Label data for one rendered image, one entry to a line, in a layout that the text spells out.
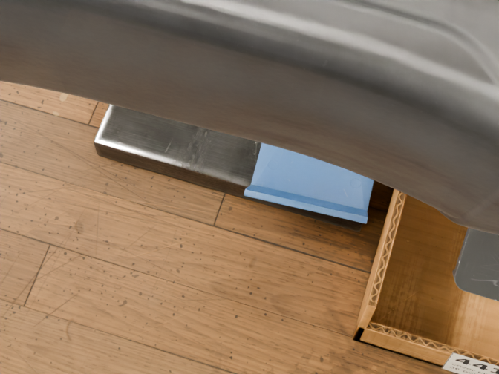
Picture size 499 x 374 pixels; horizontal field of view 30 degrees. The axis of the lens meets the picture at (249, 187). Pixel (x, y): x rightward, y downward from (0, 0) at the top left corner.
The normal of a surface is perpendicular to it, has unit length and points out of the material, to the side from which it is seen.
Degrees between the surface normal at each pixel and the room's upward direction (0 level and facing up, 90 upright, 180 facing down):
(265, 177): 0
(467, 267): 32
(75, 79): 93
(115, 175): 0
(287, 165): 0
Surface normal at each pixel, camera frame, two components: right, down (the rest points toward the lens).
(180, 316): 0.00, -0.40
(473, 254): -0.15, 0.12
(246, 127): -0.18, 0.92
